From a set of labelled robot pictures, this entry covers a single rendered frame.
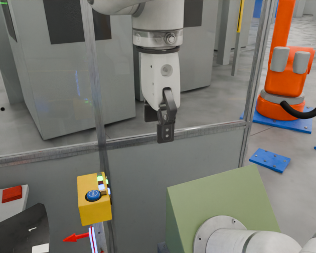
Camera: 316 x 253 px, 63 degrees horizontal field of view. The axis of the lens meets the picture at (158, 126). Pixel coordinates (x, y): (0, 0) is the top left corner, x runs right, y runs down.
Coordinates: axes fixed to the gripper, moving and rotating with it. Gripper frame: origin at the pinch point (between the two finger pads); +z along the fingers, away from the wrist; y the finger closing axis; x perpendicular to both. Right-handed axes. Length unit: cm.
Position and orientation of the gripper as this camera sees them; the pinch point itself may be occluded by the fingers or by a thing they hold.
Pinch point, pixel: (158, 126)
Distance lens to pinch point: 51.4
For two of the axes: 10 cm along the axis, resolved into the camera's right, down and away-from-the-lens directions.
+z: 0.0, 8.9, 4.6
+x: -9.6, 1.4, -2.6
